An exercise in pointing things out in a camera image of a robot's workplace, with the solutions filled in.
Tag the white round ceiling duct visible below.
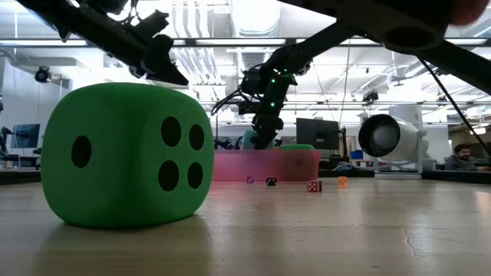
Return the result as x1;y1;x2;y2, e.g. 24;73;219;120
229;0;283;72

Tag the screen with blue picture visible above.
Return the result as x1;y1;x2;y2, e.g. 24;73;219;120
10;123;41;150

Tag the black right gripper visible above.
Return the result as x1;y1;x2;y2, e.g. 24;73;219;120
250;86;288;151

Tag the pink plastic tray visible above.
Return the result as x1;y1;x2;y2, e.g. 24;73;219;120
212;149;321;182

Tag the black computer monitor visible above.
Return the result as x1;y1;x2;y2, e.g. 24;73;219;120
295;117;341;151

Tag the white camera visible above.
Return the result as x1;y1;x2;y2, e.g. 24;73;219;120
358;113;430;180

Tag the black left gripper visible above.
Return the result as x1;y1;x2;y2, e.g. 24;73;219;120
114;10;190;87

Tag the person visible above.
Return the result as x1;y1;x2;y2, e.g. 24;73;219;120
444;143;491;173

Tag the green foam die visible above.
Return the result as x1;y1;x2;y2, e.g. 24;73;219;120
41;82;216;230
278;143;316;151

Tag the teal foam die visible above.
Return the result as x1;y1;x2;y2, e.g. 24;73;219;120
241;129;275;151

